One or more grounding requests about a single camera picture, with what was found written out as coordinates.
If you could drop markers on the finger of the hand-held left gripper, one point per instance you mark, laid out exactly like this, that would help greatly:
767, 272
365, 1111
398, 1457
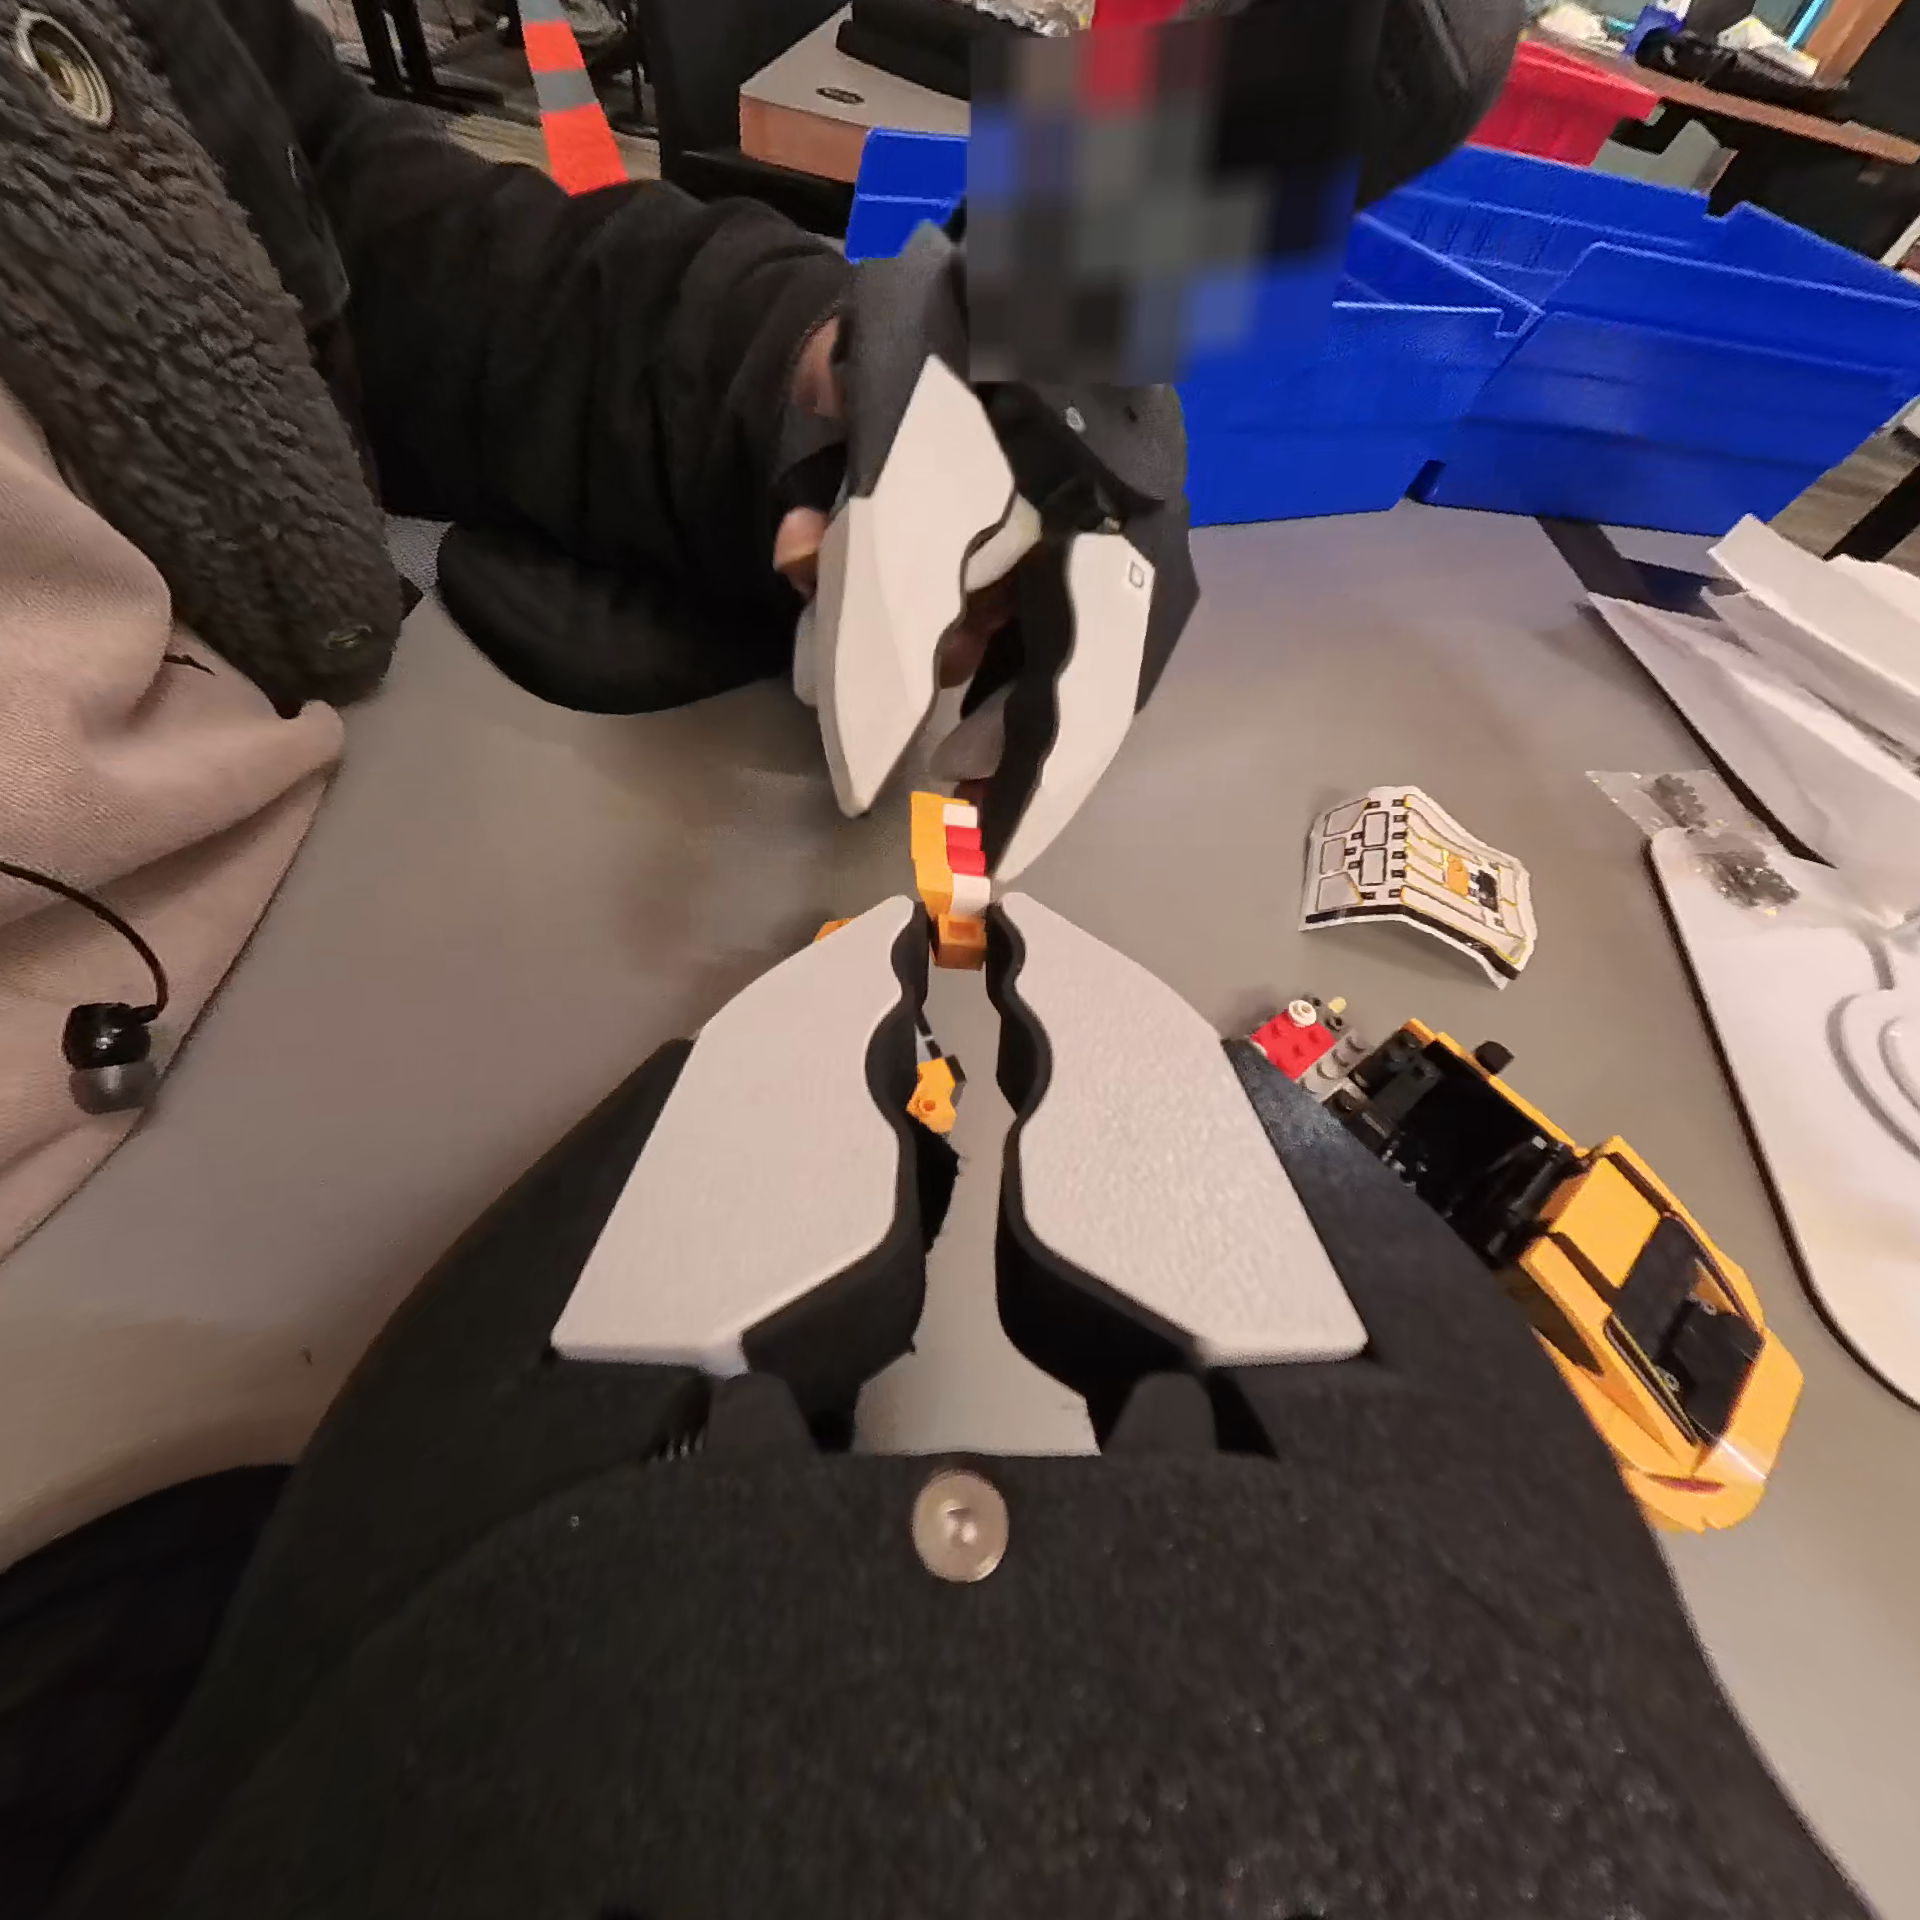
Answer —
901, 599
1102, 675

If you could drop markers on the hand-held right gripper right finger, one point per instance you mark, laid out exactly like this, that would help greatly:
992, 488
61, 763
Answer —
1171, 1187

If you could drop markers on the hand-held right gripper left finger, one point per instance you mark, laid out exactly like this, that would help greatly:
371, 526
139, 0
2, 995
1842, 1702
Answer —
750, 1187

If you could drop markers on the grey plate lego subassembly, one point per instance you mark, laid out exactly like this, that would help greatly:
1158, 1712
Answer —
939, 1107

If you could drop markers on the orange curved lego subassembly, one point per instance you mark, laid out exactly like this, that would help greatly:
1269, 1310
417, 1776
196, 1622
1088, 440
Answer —
933, 877

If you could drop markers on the person's left forearm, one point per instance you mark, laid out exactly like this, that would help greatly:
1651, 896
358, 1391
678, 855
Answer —
599, 378

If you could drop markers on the lego sticker sheet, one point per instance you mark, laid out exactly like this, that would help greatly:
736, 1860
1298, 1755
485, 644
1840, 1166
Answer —
1424, 877

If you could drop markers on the yellow lego car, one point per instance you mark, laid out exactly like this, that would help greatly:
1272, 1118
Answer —
1622, 1247

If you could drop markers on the person's left hand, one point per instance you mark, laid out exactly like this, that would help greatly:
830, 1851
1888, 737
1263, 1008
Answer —
805, 547

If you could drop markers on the row of blue plastic bins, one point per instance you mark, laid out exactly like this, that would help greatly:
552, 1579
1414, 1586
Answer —
1622, 390

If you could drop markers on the black office chair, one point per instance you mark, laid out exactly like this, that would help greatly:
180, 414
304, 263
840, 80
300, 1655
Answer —
721, 91

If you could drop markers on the orange traffic cone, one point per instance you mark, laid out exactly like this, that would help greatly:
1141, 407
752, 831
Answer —
580, 142

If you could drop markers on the red plastic bin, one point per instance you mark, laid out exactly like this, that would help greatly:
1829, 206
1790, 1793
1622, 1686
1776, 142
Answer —
1560, 107

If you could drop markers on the clear bag of small parts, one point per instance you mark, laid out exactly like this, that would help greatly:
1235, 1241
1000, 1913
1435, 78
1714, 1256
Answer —
1727, 865

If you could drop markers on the beige hooded sweatshirt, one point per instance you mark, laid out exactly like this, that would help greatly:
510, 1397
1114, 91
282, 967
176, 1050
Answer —
119, 824

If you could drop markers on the dark wooden table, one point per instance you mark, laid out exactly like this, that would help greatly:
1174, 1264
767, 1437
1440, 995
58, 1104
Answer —
1784, 118

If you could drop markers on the dark fleece jacket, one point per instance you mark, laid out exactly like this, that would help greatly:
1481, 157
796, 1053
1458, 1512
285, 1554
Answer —
153, 378

